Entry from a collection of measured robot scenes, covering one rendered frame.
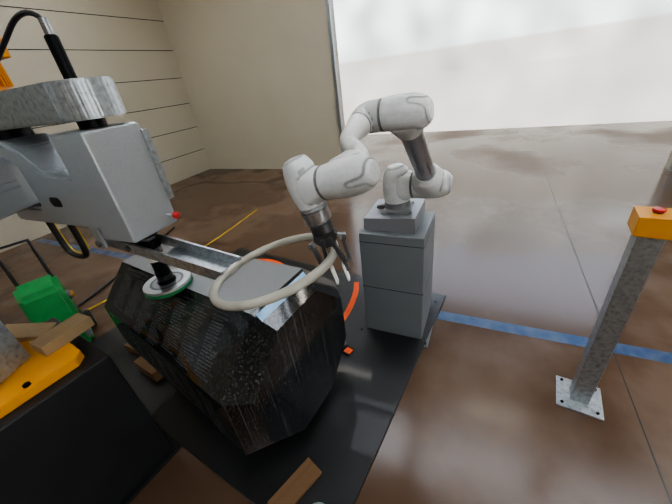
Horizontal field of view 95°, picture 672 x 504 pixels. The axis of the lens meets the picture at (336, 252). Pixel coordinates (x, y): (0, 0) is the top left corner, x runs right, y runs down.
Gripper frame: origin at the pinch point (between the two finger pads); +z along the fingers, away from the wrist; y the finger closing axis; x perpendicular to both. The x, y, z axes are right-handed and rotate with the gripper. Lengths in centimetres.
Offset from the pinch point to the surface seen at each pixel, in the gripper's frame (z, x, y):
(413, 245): 34, -69, -32
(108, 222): -42, -18, 82
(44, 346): -7, -1, 127
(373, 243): 30, -79, -10
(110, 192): -51, -14, 70
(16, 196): -64, -33, 125
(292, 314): 20.0, -13.6, 29.3
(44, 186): -63, -31, 109
